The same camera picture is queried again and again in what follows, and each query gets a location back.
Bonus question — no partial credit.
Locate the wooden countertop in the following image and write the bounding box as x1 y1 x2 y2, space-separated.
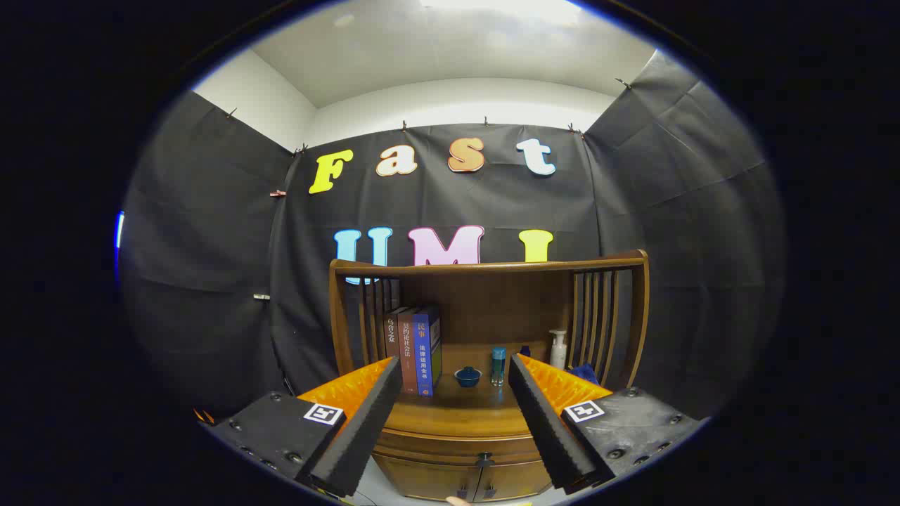
383 371 544 440

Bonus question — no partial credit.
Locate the wooden cabinet door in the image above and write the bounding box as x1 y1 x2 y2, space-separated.
474 462 553 504
373 455 483 502

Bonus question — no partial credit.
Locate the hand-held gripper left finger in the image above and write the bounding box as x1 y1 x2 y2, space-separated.
200 355 403 500

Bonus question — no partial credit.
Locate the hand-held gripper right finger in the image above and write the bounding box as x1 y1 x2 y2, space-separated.
508 353 704 496

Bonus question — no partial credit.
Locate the wooden drawer with black knob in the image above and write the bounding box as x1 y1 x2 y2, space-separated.
373 427 544 470

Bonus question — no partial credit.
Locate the reddish brown book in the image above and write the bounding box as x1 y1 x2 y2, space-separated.
397 307 421 395

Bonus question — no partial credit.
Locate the thick blue book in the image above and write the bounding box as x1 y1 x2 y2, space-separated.
412 304 443 398

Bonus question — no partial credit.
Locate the wooden cabinet with shelf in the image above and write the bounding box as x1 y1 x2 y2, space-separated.
329 249 650 503

